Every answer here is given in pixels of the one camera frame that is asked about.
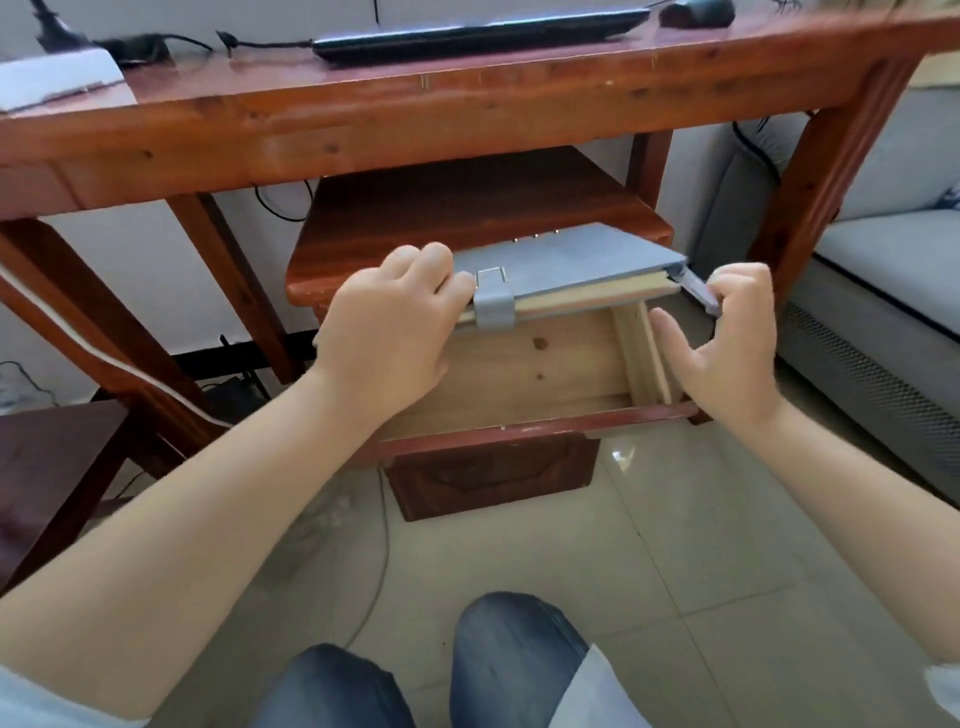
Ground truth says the person's right hand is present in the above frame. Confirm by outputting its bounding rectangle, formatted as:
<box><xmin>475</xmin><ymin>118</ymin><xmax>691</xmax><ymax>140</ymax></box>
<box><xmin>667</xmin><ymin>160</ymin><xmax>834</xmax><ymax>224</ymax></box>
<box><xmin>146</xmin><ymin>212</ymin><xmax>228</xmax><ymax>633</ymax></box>
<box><xmin>648</xmin><ymin>262</ymin><xmax>786</xmax><ymax>434</ymax></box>

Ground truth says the black computer mouse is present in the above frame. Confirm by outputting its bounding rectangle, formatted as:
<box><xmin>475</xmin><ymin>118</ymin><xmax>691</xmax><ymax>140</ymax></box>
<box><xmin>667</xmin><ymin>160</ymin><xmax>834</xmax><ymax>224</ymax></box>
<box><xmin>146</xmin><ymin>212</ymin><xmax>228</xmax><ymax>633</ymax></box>
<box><xmin>660</xmin><ymin>0</ymin><xmax>738</xmax><ymax>30</ymax></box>

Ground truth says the person's left hand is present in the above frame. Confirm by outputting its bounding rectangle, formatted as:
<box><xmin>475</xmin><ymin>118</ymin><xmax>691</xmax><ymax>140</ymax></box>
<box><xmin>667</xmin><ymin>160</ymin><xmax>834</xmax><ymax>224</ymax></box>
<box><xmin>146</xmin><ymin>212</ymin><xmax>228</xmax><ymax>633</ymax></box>
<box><xmin>311</xmin><ymin>243</ymin><xmax>477</xmax><ymax>423</ymax></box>

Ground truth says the person's leg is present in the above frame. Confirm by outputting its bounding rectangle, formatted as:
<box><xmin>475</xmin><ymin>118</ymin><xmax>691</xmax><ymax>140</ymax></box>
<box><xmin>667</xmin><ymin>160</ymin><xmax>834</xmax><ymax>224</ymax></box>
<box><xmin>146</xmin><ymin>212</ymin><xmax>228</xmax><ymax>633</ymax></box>
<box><xmin>450</xmin><ymin>591</ymin><xmax>595</xmax><ymax>728</ymax></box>
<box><xmin>249</xmin><ymin>642</ymin><xmax>419</xmax><ymax>728</ymax></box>

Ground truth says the open wooden drawer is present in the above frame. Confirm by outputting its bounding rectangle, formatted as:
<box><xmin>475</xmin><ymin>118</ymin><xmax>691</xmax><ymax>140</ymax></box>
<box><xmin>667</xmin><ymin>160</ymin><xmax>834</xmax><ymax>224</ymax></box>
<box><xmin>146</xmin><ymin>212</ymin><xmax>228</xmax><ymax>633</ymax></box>
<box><xmin>373</xmin><ymin>300</ymin><xmax>712</xmax><ymax>464</ymax></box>

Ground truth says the grey floor cable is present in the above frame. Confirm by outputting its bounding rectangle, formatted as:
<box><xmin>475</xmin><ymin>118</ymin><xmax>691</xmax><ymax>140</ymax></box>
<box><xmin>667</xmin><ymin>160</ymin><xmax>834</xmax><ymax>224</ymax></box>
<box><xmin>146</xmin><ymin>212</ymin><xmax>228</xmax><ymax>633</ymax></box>
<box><xmin>346</xmin><ymin>466</ymin><xmax>393</xmax><ymax>655</ymax></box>

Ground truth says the black power adapter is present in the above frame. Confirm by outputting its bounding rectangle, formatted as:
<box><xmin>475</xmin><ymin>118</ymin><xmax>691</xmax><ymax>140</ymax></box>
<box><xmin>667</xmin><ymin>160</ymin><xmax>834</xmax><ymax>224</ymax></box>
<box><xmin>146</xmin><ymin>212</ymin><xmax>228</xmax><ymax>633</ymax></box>
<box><xmin>96</xmin><ymin>33</ymin><xmax>216</xmax><ymax>67</ymax></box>

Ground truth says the person's left leg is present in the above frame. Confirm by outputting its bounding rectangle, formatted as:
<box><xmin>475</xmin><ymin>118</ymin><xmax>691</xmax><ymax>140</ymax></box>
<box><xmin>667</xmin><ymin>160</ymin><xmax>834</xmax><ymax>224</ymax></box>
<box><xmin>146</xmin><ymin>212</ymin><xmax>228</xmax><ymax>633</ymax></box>
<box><xmin>249</xmin><ymin>642</ymin><xmax>419</xmax><ymax>728</ymax></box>

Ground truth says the grey notebook with clasp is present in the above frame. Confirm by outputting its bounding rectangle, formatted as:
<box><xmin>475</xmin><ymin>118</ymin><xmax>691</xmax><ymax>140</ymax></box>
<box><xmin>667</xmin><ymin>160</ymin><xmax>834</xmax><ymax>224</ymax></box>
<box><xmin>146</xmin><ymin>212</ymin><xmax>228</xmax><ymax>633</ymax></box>
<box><xmin>450</xmin><ymin>222</ymin><xmax>725</xmax><ymax>331</ymax></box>

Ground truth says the dark wooden chair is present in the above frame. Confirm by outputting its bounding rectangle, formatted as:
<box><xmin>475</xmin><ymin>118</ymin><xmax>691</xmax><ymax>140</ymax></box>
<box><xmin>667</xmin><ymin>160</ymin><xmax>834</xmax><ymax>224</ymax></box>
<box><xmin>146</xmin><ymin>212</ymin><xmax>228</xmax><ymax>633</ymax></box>
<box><xmin>0</xmin><ymin>399</ymin><xmax>153</xmax><ymax>595</ymax></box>

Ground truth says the red-brown wooden desk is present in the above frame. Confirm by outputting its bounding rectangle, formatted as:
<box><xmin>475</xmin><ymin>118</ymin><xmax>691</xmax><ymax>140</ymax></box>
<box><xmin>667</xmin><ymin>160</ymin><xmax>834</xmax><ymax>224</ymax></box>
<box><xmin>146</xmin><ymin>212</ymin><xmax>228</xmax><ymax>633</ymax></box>
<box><xmin>0</xmin><ymin>0</ymin><xmax>960</xmax><ymax>481</ymax></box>

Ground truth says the person's right leg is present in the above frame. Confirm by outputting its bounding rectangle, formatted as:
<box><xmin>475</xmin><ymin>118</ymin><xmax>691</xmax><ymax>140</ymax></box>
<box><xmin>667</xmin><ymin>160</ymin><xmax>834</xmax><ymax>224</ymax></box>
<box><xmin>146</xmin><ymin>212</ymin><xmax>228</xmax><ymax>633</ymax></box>
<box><xmin>450</xmin><ymin>591</ymin><xmax>595</xmax><ymax>728</ymax></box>

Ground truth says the person's right forearm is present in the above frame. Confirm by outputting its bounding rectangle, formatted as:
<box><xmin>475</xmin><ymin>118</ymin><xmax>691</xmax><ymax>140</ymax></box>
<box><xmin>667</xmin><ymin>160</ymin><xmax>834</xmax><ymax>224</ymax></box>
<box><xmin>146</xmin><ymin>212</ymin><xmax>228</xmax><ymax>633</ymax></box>
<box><xmin>742</xmin><ymin>408</ymin><xmax>960</xmax><ymax>670</ymax></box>

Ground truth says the grey sofa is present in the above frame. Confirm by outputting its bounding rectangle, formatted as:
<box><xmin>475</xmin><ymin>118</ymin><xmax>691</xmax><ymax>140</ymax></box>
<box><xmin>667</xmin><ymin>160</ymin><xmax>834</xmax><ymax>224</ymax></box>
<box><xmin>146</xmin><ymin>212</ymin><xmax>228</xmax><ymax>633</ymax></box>
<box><xmin>690</xmin><ymin>82</ymin><xmax>960</xmax><ymax>505</ymax></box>

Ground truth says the black hanging cable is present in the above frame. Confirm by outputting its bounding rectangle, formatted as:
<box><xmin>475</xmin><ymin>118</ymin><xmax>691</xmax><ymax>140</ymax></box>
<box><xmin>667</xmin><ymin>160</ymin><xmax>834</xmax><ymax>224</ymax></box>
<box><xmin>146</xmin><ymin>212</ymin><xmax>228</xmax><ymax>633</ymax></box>
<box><xmin>253</xmin><ymin>180</ymin><xmax>314</xmax><ymax>224</ymax></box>

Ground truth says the black laptop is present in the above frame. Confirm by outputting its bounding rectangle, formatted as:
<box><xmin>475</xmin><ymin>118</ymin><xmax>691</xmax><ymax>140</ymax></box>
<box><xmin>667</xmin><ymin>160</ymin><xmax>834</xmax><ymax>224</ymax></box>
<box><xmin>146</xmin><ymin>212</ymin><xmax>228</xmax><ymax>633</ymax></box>
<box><xmin>311</xmin><ymin>7</ymin><xmax>654</xmax><ymax>66</ymax></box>

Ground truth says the black cable with knot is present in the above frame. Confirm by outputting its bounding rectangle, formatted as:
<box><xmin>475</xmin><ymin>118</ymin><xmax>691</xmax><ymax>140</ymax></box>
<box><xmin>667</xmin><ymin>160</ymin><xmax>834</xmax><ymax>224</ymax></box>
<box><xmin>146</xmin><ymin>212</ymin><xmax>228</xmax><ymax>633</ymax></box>
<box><xmin>216</xmin><ymin>28</ymin><xmax>316</xmax><ymax>55</ymax></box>

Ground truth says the black plug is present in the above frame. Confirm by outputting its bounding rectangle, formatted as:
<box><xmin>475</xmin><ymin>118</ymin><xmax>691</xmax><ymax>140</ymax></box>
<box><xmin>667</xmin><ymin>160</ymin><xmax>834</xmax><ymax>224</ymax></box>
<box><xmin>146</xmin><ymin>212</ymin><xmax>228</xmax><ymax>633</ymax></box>
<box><xmin>30</xmin><ymin>0</ymin><xmax>85</xmax><ymax>52</ymax></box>

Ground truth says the person's left forearm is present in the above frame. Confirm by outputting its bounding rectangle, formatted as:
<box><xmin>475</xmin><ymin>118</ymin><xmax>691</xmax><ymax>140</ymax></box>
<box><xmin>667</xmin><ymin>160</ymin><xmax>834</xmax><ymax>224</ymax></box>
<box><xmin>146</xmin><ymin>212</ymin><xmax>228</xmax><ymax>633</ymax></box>
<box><xmin>0</xmin><ymin>367</ymin><xmax>391</xmax><ymax>723</ymax></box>

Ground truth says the white shirt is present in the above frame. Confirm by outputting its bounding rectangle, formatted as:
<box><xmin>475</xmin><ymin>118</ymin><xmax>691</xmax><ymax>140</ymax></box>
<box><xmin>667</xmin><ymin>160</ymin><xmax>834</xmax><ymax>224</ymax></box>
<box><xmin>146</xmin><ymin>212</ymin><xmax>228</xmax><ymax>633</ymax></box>
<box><xmin>553</xmin><ymin>643</ymin><xmax>655</xmax><ymax>728</ymax></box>

